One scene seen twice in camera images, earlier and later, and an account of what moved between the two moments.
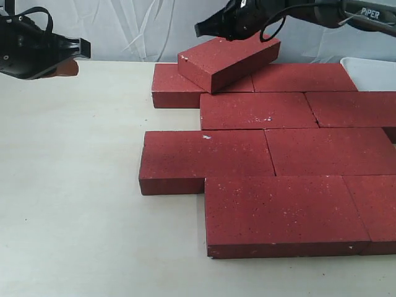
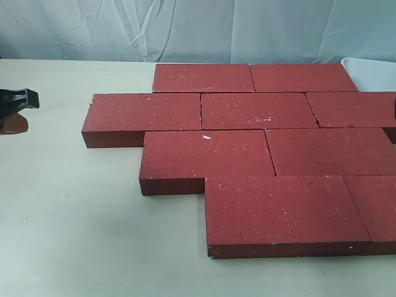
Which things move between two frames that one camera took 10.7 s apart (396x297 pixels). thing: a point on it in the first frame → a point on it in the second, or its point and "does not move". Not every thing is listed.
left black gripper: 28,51 → 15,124
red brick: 217,64 → 120,120
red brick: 331,151 does not move
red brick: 245,111 does not move
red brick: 175,163 does not move
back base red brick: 174,88 does not move
